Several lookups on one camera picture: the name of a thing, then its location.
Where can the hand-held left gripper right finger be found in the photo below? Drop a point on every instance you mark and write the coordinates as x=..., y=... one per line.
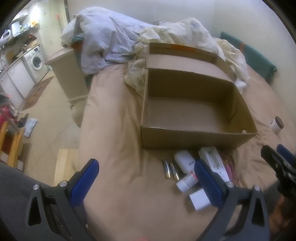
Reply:
x=208, y=185

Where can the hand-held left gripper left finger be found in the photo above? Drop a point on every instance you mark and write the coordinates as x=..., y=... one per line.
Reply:
x=85, y=183

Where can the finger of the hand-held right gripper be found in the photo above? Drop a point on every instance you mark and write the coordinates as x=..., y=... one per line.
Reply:
x=288, y=156
x=274, y=160

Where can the white charger block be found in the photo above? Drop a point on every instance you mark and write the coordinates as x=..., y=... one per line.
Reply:
x=198, y=199

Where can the small white red-label bottle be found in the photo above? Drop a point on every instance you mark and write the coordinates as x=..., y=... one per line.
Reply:
x=186, y=183

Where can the white device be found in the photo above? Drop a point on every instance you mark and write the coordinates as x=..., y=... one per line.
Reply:
x=214, y=160

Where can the pink transparent bag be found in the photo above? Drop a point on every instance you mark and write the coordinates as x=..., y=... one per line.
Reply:
x=230, y=165

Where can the white roll-on bottle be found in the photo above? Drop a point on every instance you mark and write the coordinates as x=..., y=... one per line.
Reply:
x=183, y=161

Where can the cardboard box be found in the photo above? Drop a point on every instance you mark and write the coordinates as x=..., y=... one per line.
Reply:
x=196, y=139

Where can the person's right forearm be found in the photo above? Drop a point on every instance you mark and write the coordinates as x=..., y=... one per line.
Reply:
x=281, y=215

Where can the white jar with dark lid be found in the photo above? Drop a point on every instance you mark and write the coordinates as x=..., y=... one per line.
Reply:
x=276, y=126

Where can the gold black battery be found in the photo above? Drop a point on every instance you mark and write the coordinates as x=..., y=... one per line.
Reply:
x=174, y=172
x=166, y=169

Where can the beige bed sheet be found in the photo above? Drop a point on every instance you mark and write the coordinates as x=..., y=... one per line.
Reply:
x=129, y=185

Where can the white bathroom scale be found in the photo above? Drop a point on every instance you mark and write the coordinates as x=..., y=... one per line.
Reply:
x=30, y=128

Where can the wooden stool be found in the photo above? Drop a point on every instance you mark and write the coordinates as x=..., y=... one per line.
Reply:
x=16, y=143

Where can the green pillow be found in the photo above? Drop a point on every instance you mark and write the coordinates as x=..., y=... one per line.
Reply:
x=254, y=58

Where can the brown floor rug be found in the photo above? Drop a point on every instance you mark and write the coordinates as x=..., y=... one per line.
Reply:
x=38, y=90

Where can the red bag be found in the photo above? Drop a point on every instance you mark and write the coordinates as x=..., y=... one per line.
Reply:
x=4, y=115

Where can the beige nightstand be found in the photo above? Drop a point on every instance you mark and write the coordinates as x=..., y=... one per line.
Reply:
x=67, y=74

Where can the white kitchen cabinets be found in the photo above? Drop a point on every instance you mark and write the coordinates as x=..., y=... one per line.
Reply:
x=16, y=78

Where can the white washing machine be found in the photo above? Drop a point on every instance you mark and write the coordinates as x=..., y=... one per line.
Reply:
x=34, y=61

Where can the light blue duvet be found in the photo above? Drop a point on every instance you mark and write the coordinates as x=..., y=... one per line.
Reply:
x=99, y=39

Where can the cream printed blanket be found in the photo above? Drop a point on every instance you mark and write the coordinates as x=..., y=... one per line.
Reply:
x=185, y=32

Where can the white kitchen appliance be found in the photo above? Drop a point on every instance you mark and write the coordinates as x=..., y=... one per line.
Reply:
x=5, y=34

